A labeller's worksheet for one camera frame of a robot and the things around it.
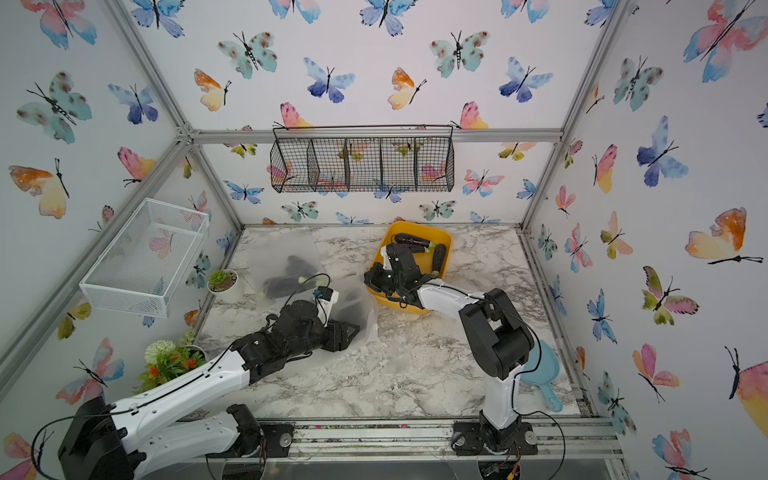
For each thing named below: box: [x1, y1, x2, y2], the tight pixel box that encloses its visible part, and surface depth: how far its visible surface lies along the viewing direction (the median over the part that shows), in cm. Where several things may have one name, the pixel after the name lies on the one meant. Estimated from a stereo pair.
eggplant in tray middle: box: [431, 244, 447, 278], surface depth 109 cm
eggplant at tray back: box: [391, 234, 431, 248], surface depth 116 cm
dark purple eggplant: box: [262, 255, 318, 299], surface depth 101 cm
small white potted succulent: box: [206, 268, 244, 302], surface depth 95 cm
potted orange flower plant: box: [133, 329, 207, 395], surface depth 73 cm
